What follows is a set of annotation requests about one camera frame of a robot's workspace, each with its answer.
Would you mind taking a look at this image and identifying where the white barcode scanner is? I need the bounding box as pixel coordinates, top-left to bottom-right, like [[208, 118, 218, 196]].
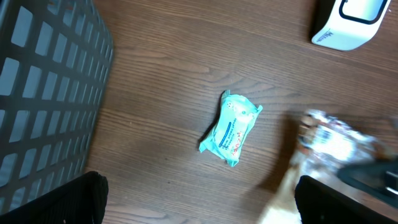
[[311, 0, 391, 51]]

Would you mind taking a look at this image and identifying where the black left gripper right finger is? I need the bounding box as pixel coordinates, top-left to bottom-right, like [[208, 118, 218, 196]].
[[295, 175, 395, 224]]

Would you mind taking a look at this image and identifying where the beige brown snack pouch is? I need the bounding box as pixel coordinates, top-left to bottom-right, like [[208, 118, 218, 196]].
[[258, 110, 397, 223]]

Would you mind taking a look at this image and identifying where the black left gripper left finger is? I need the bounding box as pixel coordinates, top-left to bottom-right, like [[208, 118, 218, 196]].
[[1, 171, 109, 224]]

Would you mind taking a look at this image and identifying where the grey plastic basket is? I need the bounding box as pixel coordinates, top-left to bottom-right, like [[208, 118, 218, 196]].
[[1, 0, 114, 213]]

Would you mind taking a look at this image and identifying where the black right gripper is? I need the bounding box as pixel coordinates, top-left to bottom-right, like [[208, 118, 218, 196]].
[[337, 160, 397, 208]]

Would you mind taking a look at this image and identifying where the teal tissue pack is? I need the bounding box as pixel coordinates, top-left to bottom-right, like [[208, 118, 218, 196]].
[[198, 90, 263, 167]]

